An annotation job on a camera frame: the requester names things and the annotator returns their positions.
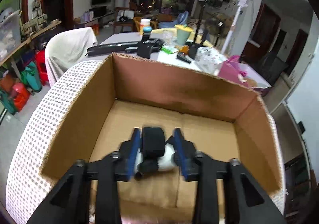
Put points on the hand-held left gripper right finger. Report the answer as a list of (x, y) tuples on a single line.
[(180, 154)]

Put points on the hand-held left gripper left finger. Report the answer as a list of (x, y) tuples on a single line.
[(132, 154)]

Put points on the black and white toy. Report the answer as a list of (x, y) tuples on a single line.
[(153, 141)]

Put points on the brown cardboard box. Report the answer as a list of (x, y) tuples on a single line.
[(174, 84)]

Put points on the pink bag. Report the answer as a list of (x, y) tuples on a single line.
[(230, 69)]

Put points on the clear plastic bag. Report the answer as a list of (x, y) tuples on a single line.
[(208, 58)]

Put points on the checked floral quilt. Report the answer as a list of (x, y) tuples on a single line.
[(32, 139)]

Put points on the black stand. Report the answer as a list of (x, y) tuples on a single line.
[(194, 51)]

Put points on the green packet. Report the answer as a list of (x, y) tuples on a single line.
[(169, 50)]

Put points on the black device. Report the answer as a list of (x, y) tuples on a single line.
[(144, 49)]

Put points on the green cup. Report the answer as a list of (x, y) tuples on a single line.
[(183, 36)]

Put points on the red bag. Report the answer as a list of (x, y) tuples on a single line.
[(21, 95)]

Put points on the black office chair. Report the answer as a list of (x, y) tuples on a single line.
[(271, 67)]

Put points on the white covered chair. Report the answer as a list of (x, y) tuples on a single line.
[(69, 44)]

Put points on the green bag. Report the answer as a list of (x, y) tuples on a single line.
[(32, 77)]

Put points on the orange label bottle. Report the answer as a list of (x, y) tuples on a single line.
[(144, 25)]

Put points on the red plastic stool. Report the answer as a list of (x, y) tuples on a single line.
[(41, 59)]

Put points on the black stand fan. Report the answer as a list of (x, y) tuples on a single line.
[(219, 24)]

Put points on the blue plastic seat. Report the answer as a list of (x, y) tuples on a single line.
[(179, 18)]

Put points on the clear plastic storage bin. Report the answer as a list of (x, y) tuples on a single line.
[(8, 32)]

